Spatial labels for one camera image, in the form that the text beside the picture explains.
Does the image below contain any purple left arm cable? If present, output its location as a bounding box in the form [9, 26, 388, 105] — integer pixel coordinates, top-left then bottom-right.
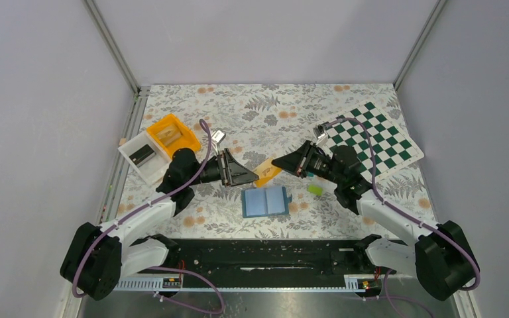
[71, 118, 213, 299]

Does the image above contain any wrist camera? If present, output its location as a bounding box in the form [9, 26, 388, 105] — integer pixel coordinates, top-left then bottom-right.
[313, 125, 328, 144]
[211, 130, 226, 145]

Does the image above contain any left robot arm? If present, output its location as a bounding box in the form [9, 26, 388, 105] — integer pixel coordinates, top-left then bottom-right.
[60, 148, 259, 300]

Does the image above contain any white plastic bin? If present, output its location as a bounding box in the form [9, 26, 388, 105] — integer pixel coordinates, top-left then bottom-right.
[118, 131, 172, 186]

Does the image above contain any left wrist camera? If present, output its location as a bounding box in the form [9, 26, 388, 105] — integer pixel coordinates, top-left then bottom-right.
[211, 130, 226, 145]

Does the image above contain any green white chessboard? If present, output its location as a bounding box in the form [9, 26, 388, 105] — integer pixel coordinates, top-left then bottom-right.
[319, 102, 424, 182]

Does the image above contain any item in orange bin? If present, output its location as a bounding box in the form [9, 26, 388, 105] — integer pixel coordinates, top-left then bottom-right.
[156, 124, 182, 147]

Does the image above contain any orange plastic bin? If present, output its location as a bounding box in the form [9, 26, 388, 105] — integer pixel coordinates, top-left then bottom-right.
[146, 113, 201, 158]

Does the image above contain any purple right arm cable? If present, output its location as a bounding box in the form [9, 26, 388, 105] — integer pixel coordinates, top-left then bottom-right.
[324, 116, 481, 317]

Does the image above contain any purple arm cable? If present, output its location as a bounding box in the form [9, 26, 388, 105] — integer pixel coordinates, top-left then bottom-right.
[324, 116, 481, 317]
[71, 118, 213, 299]

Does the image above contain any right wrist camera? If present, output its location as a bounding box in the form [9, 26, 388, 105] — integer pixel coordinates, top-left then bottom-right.
[313, 125, 328, 144]

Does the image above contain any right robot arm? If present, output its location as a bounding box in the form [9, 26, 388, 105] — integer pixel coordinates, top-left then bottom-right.
[272, 140, 480, 301]

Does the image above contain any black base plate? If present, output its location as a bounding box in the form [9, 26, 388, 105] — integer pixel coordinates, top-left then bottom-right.
[118, 238, 442, 288]

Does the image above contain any black item in white bin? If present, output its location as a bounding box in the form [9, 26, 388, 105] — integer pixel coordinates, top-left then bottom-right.
[129, 144, 156, 167]

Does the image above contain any floral table mat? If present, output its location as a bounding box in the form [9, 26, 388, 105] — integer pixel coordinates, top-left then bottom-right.
[139, 83, 406, 239]

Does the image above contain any blue card holder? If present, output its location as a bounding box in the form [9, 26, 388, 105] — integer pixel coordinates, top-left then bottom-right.
[241, 185, 292, 219]

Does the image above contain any lime green block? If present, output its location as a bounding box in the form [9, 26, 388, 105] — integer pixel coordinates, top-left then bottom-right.
[307, 184, 323, 196]

